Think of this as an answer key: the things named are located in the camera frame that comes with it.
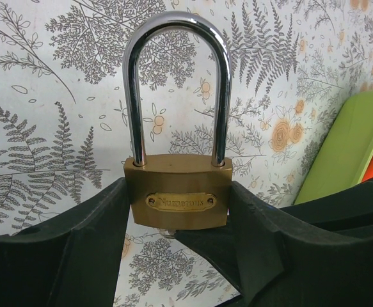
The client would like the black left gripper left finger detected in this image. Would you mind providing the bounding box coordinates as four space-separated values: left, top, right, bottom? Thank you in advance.
0 178 130 306

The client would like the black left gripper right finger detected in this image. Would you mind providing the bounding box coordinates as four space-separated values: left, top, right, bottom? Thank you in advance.
176 179 373 306

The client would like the brass padlock silver shackle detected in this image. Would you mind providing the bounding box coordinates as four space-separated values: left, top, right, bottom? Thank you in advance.
122 11 233 230

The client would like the metal key set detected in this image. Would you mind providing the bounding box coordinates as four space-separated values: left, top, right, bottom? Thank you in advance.
158 228 176 239

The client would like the green plastic basket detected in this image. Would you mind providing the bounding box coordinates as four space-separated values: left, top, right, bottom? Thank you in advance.
294 90 373 205

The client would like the floral table mat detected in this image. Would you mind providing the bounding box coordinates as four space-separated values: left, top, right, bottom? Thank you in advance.
0 1 373 306

